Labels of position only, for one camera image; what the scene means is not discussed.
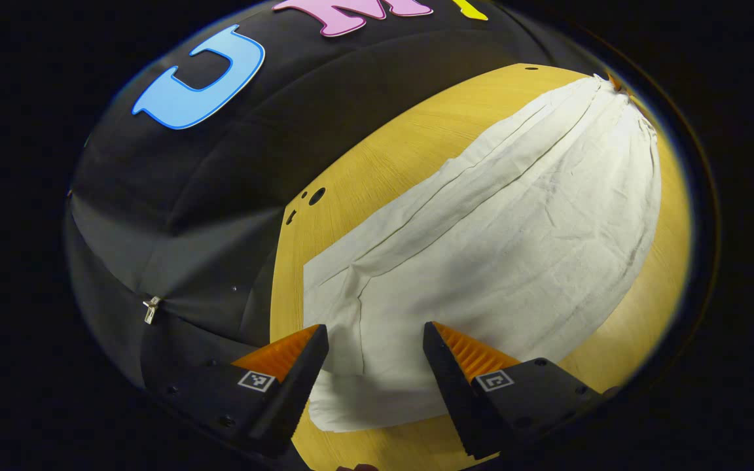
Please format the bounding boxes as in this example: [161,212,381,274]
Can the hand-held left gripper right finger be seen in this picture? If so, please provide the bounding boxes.
[423,321,620,460]

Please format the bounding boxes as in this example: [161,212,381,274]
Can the black backdrop cloth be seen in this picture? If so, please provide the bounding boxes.
[66,0,613,393]

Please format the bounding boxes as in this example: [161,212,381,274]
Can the white jeans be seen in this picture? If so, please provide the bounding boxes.
[302,75,662,432]

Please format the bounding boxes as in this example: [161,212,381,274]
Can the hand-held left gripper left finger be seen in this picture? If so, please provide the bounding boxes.
[141,324,331,459]

